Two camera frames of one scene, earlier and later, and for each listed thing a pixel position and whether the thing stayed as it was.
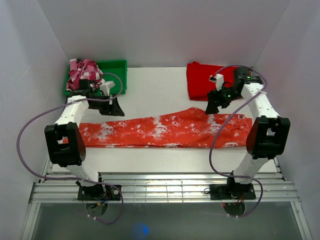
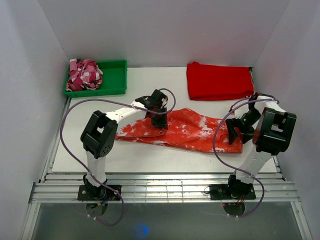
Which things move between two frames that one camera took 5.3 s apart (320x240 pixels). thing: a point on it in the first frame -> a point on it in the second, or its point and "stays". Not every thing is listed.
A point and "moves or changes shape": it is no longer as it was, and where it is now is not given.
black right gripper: (214, 96) -> (231, 123)
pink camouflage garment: (82, 69) stays
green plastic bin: (117, 69) stays
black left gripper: (113, 109) -> (162, 124)
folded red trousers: (198, 84) stays
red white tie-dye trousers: (194, 128) moves or changes shape
